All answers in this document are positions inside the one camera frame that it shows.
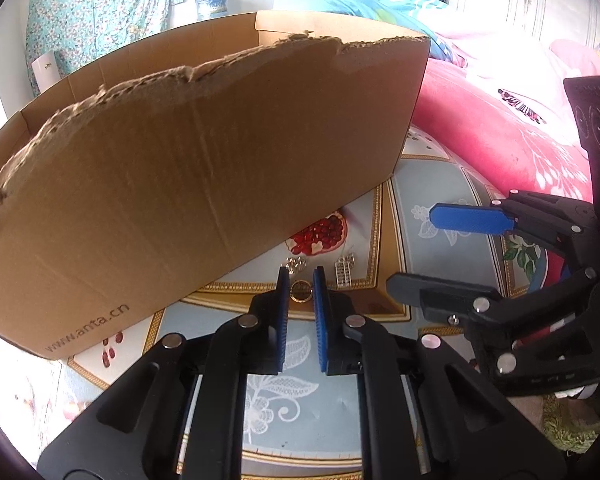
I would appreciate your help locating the small silver earring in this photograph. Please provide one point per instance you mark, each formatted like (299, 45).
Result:
(295, 263)

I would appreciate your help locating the brown cardboard box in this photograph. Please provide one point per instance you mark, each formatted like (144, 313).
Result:
(180, 185)

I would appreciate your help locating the green shaggy rug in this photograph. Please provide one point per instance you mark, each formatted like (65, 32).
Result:
(570, 425)

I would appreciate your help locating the blue water jug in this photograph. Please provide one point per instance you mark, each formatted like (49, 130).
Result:
(212, 5)

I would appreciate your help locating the blue cartoon print quilt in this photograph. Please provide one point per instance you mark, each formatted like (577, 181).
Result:
(340, 0)

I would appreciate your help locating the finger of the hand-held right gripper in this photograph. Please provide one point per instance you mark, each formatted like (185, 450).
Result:
(470, 217)
(430, 295)

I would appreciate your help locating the white panelled headboard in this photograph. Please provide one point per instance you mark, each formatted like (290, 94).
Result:
(530, 0)

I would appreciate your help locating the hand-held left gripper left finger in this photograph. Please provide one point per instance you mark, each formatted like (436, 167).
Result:
(282, 320)

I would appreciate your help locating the pink floral blanket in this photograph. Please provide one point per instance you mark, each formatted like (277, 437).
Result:
(480, 125)

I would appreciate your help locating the pomegranate print table cover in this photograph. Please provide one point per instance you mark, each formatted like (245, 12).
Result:
(305, 425)

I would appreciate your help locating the teal floral wall cloth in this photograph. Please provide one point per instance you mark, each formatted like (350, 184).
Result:
(95, 10)

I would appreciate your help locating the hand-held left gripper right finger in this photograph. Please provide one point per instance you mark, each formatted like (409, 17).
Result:
(320, 325)

